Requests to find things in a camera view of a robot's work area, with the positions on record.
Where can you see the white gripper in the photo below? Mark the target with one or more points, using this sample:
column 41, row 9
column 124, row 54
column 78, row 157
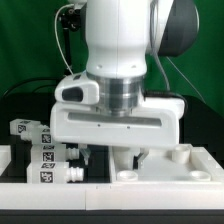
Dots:
column 153, row 124

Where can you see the white square tabletop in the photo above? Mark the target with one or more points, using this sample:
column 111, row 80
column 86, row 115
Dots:
column 183, row 163

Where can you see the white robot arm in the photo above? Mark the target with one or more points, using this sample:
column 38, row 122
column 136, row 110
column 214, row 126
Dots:
column 107, row 103

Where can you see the white front fence bar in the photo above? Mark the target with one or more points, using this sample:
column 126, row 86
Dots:
column 152, row 196

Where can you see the white fence bar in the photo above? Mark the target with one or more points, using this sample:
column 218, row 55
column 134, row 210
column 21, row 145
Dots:
column 5, row 157
column 152, row 196

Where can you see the white left fence bar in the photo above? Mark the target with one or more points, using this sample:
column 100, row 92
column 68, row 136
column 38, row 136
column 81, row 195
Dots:
column 5, row 157

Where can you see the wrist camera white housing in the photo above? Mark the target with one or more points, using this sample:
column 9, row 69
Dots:
column 77, row 89

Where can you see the black camera on stand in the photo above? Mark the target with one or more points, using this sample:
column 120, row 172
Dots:
column 70, row 20

